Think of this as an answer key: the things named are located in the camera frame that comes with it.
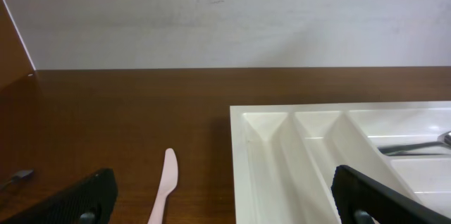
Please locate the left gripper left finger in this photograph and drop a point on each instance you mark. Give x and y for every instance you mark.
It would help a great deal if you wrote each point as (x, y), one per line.
(89, 200)

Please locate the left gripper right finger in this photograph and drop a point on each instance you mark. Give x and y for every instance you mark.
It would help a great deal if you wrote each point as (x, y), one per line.
(361, 199)

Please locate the metal tablespoon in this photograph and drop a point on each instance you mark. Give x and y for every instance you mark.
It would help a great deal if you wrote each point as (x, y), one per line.
(442, 141)

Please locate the pink plastic knife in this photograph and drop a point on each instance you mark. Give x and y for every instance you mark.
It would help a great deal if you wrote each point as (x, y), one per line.
(168, 182)

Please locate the white plastic cutlery tray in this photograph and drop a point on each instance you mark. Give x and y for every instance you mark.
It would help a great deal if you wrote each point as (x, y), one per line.
(284, 157)

